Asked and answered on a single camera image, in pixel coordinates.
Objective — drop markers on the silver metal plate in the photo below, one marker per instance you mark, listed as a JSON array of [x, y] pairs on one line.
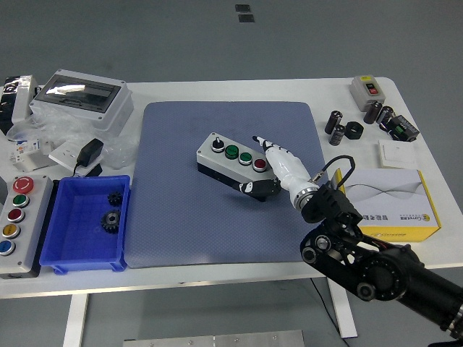
[[217, 341]]

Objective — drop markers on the grey four-button control box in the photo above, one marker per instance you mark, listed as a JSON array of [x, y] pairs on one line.
[[220, 162]]

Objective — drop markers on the white circuit breaker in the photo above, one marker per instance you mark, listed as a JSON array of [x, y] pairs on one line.
[[27, 152]]

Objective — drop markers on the black cylindrical capacitor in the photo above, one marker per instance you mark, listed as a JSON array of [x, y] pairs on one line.
[[337, 135], [333, 123], [384, 115], [372, 112]]

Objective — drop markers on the black shiny foil package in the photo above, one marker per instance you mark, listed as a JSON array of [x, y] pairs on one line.
[[6, 105]]

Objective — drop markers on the black power adapter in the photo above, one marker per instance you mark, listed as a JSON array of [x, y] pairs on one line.
[[90, 152]]

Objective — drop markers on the grey red-black switch box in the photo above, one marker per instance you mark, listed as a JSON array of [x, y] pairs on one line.
[[360, 92]]

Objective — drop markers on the large black bevel gear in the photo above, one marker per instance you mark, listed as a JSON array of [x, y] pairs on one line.
[[110, 221]]

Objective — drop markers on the grey five-button control box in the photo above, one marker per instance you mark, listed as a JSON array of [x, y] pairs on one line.
[[30, 224]]

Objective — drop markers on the yellow white cardboard box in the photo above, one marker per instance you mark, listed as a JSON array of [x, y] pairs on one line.
[[394, 195]]

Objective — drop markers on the white table leg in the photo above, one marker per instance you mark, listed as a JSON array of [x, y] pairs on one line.
[[345, 318], [74, 321]]

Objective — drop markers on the white wall switch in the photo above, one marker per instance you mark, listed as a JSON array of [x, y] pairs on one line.
[[398, 153]]

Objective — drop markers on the small black bevel gear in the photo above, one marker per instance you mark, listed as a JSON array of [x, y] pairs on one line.
[[114, 199]]

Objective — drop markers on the dark floor plate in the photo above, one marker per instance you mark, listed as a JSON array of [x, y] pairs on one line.
[[242, 8], [246, 18]]

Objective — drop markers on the grey distribution box clear lid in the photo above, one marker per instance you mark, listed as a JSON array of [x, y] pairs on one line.
[[108, 112]]

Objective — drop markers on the clear plastic bag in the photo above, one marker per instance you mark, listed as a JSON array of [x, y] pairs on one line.
[[65, 124]]

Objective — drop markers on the white socket plate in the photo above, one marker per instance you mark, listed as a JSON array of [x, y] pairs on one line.
[[63, 153]]

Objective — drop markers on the plain white box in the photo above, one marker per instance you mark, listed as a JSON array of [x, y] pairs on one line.
[[22, 105]]

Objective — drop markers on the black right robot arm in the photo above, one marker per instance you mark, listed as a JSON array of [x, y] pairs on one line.
[[390, 271]]

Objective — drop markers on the black module green terminal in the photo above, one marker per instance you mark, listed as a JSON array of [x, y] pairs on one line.
[[405, 128]]

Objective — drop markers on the grey-blue textured mat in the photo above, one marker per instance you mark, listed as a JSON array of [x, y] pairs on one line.
[[202, 224]]

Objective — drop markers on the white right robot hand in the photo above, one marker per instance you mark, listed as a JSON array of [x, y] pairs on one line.
[[289, 171]]

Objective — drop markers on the blue plastic bin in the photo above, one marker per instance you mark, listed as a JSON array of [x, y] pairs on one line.
[[79, 238]]

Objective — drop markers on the black hex nut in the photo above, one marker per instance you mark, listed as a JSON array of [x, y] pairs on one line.
[[351, 132]]

